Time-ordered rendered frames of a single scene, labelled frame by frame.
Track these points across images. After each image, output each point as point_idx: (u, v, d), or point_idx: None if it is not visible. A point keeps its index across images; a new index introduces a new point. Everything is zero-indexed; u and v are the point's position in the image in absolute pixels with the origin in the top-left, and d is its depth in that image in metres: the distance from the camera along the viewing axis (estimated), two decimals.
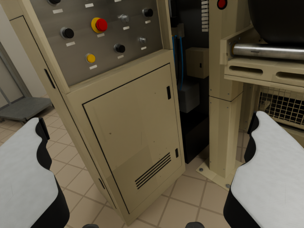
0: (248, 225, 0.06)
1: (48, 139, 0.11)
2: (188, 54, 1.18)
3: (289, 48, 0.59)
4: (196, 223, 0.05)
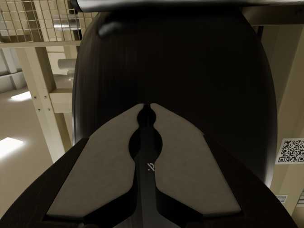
0: (180, 210, 0.06)
1: (145, 125, 0.12)
2: None
3: (183, 7, 0.27)
4: (196, 223, 0.05)
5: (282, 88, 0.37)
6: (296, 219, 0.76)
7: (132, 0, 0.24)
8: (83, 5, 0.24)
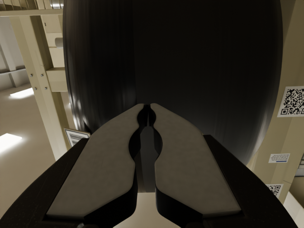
0: (180, 210, 0.06)
1: (145, 125, 0.12)
2: None
3: None
4: (196, 223, 0.05)
5: (285, 28, 0.36)
6: (298, 192, 0.74)
7: None
8: None
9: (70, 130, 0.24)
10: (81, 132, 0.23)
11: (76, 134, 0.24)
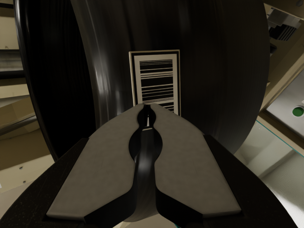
0: (180, 210, 0.06)
1: (145, 125, 0.12)
2: None
3: None
4: (196, 223, 0.05)
5: None
6: None
7: None
8: None
9: (145, 52, 0.13)
10: (166, 50, 0.14)
11: (154, 59, 0.13)
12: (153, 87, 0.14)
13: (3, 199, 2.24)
